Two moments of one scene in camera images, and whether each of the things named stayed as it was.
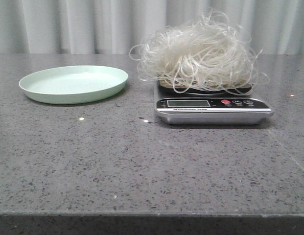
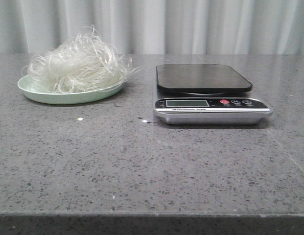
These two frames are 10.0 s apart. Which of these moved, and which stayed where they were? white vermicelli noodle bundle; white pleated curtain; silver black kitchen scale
Moved: white vermicelli noodle bundle
Stayed: silver black kitchen scale; white pleated curtain
